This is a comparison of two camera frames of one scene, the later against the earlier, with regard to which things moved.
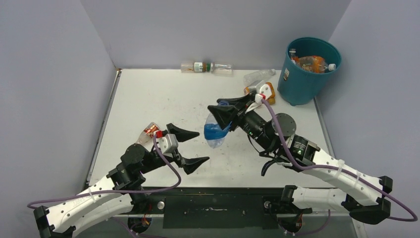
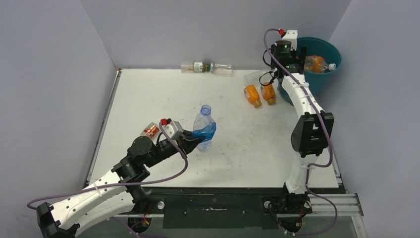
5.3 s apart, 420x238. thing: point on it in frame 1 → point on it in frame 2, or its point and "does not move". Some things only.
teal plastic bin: [296, 86] does not move
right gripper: [225, 114] → [299, 61]
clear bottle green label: [190, 67] does not move
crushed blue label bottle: [213, 132] → [204, 125]
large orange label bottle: [314, 64] does not move
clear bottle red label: [145, 139] does not move
